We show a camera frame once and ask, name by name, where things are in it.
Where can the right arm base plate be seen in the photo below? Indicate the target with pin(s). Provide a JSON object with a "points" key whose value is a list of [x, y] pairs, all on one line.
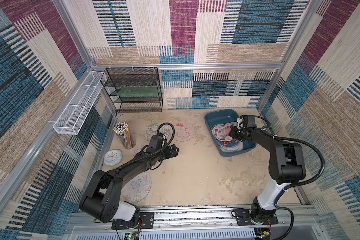
{"points": [[249, 217]]}

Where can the red rose floral coaster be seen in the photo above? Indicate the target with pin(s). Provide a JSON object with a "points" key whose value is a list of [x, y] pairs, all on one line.
{"points": [[221, 133]]}

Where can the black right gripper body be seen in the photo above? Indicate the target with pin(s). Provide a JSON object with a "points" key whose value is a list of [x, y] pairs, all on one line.
{"points": [[238, 133]]}

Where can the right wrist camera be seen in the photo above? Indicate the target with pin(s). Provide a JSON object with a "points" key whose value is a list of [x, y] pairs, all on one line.
{"points": [[248, 122]]}

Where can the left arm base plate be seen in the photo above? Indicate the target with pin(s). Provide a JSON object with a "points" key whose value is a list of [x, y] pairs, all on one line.
{"points": [[144, 220]]}

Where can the pink checkered bunny coaster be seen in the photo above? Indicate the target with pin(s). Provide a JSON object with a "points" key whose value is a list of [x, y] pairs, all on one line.
{"points": [[183, 131]]}

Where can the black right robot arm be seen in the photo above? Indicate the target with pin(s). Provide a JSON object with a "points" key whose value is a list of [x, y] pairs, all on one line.
{"points": [[286, 167]]}

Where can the cup of coloured pencils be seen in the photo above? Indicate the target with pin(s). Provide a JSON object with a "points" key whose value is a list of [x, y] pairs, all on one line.
{"points": [[123, 132]]}

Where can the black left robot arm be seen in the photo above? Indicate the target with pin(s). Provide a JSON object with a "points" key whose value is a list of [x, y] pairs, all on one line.
{"points": [[101, 199]]}

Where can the teal plastic storage box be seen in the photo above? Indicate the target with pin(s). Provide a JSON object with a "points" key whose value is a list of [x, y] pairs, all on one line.
{"points": [[223, 117]]}

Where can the green white cabbage coaster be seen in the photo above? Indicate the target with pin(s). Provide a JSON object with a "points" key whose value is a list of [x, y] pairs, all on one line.
{"points": [[152, 130]]}

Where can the blue cartoon toast coaster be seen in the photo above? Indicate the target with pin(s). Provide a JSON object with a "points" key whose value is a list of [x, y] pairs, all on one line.
{"points": [[231, 147]]}

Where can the black wire mesh shelf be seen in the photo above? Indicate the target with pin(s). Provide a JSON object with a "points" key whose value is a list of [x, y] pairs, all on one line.
{"points": [[133, 90]]}

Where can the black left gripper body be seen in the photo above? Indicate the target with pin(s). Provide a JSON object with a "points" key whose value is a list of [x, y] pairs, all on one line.
{"points": [[167, 153]]}

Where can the white wire mesh basket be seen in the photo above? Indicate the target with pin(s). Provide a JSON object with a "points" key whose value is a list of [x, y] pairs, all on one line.
{"points": [[75, 113]]}

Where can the white butterfly coaster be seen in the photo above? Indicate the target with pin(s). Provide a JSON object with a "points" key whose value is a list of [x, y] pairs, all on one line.
{"points": [[137, 189]]}

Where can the small white round clock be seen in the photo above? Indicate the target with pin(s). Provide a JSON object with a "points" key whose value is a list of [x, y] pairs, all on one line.
{"points": [[112, 157]]}

